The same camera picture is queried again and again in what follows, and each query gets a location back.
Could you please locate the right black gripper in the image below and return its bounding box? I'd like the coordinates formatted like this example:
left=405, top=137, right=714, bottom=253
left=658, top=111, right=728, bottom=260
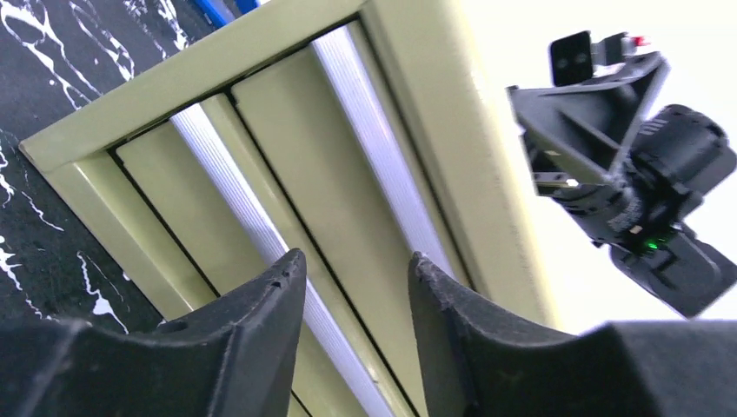
left=508, top=52, right=670, bottom=200

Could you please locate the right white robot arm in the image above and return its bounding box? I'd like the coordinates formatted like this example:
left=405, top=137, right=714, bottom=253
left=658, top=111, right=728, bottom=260
left=508, top=52, right=736, bottom=318

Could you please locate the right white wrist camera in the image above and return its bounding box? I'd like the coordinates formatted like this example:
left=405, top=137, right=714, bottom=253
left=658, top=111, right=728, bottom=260
left=548, top=30, right=650, bottom=87

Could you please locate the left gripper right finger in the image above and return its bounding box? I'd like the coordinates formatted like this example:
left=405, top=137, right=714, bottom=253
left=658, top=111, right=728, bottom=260
left=408, top=253, right=736, bottom=416

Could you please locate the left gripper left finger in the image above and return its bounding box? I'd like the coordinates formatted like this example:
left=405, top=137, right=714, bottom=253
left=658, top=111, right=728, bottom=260
left=1, top=249, right=306, bottom=416

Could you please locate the green drawer cabinet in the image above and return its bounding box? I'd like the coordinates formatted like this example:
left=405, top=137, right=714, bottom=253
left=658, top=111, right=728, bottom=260
left=20, top=1, right=561, bottom=416

